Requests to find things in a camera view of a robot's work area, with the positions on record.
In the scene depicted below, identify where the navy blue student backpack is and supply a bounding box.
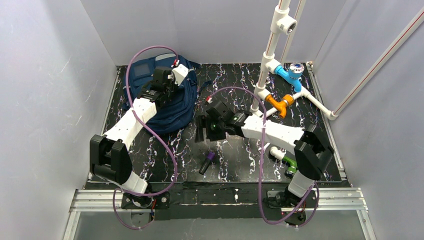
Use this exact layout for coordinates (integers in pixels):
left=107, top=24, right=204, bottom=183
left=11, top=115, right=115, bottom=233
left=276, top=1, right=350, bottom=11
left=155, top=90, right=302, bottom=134
left=128, top=52, right=212, bottom=135

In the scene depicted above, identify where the purple black marker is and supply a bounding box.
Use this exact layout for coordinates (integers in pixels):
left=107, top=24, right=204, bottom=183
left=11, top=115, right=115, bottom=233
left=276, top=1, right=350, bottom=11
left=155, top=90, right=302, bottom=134
left=198, top=151, right=216, bottom=175

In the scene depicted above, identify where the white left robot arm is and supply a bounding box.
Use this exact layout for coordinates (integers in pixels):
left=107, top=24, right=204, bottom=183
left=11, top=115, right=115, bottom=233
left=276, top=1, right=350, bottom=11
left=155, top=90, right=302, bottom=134
left=89, top=64, right=189, bottom=197

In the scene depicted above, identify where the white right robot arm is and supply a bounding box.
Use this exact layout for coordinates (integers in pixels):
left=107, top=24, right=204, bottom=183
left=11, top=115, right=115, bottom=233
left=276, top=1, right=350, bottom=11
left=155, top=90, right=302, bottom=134
left=195, top=100, right=335, bottom=205

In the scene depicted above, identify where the green white plastic tap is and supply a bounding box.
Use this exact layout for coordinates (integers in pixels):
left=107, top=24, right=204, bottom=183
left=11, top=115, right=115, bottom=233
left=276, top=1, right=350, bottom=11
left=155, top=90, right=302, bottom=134
left=269, top=146, right=298, bottom=178

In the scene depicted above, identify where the orange plastic tap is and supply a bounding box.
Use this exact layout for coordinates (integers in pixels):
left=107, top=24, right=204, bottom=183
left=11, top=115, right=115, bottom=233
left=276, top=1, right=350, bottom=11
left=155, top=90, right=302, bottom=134
left=264, top=94, right=295, bottom=119

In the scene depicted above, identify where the blue plastic tap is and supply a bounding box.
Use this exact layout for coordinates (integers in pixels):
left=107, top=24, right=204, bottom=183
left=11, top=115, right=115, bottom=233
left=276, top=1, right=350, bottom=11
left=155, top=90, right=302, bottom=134
left=274, top=62, right=305, bottom=93

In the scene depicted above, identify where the white pole with red stripe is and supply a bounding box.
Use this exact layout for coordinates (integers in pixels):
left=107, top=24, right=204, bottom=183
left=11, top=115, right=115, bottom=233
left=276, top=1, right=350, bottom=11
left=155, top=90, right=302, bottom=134
left=327, top=7, right=424, bottom=121

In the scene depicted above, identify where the thin white rear pole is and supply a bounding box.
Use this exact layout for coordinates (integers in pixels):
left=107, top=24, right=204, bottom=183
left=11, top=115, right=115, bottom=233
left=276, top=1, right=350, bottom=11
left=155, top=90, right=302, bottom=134
left=280, top=0, right=307, bottom=64

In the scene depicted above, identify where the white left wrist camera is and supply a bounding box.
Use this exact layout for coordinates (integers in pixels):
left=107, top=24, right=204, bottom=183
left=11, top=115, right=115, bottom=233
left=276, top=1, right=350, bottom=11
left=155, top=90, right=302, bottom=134
left=171, top=64, right=189, bottom=86

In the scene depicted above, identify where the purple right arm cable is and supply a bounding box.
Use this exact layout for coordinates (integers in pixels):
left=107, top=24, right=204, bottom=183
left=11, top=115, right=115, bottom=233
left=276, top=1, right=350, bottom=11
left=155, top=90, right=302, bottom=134
left=207, top=86, right=320, bottom=227

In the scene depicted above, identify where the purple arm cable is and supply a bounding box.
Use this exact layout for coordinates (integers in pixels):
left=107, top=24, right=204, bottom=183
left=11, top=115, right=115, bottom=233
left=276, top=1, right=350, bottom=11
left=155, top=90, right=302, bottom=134
left=112, top=45, right=180, bottom=231
left=207, top=86, right=320, bottom=227

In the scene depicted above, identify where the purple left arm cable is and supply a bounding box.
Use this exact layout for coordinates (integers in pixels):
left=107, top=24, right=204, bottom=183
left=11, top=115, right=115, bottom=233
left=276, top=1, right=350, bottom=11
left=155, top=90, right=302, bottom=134
left=112, top=45, right=180, bottom=231

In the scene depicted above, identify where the white PVC pipe frame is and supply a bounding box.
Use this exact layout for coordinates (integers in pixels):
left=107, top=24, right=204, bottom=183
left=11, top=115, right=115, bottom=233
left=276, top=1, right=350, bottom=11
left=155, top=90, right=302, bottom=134
left=250, top=0, right=331, bottom=119

